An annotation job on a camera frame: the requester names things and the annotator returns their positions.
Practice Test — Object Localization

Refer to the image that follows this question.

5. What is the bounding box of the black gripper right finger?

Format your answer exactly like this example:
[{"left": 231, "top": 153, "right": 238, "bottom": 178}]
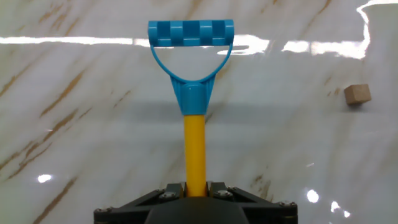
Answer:
[{"left": 208, "top": 182, "right": 298, "bottom": 224}]

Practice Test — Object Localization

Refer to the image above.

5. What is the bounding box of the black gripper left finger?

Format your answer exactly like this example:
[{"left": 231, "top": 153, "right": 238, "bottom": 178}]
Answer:
[{"left": 94, "top": 182, "right": 187, "bottom": 224}]

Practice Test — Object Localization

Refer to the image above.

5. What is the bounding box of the blue and yellow toy shovel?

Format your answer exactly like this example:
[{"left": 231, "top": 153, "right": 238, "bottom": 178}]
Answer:
[{"left": 147, "top": 19, "right": 235, "bottom": 198}]

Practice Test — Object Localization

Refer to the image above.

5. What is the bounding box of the small wooden cube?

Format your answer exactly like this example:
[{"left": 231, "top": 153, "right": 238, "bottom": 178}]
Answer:
[{"left": 343, "top": 83, "right": 373, "bottom": 105}]

